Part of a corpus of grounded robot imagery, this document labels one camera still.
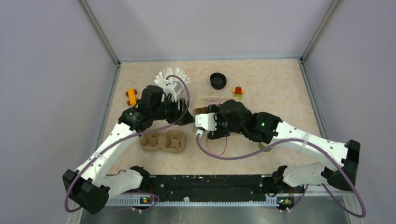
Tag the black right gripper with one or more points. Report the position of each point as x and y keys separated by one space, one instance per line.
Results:
x=219 y=132

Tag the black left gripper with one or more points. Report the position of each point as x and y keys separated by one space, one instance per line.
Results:
x=178 y=114

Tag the beige pink cake bag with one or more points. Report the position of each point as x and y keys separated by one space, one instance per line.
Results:
x=202 y=105

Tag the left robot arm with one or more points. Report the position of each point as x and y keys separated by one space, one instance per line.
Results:
x=89 y=187

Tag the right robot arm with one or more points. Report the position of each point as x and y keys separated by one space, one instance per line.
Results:
x=336 y=162

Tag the red green toy car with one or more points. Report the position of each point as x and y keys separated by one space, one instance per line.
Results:
x=238 y=92

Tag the brown cardboard cup carrier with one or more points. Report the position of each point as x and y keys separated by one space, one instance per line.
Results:
x=172 y=141

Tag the white wrapped straws bundle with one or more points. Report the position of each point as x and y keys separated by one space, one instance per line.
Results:
x=169 y=75

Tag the orange red toy car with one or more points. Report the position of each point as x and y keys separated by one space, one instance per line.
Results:
x=131 y=94

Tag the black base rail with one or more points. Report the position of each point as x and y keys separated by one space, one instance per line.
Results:
x=214 y=188

